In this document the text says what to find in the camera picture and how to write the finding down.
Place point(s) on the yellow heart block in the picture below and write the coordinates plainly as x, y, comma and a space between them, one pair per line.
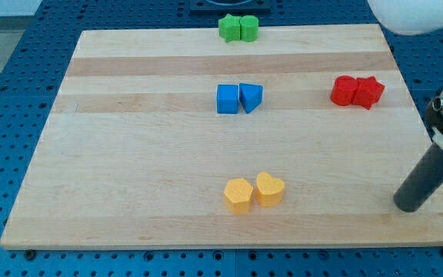
269, 190

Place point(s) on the yellow hexagon block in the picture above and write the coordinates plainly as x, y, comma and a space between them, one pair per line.
237, 196

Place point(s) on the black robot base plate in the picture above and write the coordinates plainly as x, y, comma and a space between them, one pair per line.
213, 6

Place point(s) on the blue triangle block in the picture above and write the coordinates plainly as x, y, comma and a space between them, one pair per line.
250, 96

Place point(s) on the wooden board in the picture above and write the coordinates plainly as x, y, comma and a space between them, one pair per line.
135, 156

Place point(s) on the green cylinder block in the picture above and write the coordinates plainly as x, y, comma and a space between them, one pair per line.
249, 28

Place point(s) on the red cylinder block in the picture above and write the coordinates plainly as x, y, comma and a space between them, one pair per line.
344, 90

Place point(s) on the green star block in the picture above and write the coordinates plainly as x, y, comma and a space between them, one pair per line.
229, 28

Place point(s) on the blue cube block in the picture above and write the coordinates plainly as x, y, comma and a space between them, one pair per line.
227, 99

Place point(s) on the red star block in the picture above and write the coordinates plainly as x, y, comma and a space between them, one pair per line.
369, 92

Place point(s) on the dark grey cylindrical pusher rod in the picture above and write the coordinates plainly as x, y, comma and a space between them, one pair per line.
425, 178

